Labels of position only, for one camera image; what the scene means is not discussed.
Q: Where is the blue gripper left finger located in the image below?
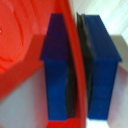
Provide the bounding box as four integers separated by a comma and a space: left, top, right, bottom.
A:
39, 12, 76, 121

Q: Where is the orange-red bowl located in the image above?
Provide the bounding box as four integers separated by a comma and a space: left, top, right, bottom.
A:
0, 0, 90, 128

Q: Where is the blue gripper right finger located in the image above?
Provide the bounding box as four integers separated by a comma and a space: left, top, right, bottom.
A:
75, 12, 122, 121

